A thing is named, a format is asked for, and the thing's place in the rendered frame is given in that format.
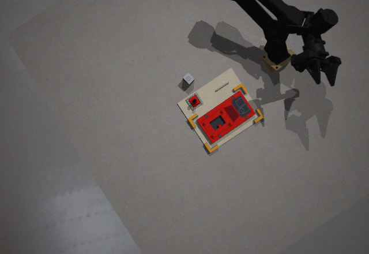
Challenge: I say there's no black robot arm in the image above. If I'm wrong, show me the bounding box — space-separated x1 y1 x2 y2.
232 0 338 73

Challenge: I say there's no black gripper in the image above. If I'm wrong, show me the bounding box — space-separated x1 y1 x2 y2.
295 37 341 87

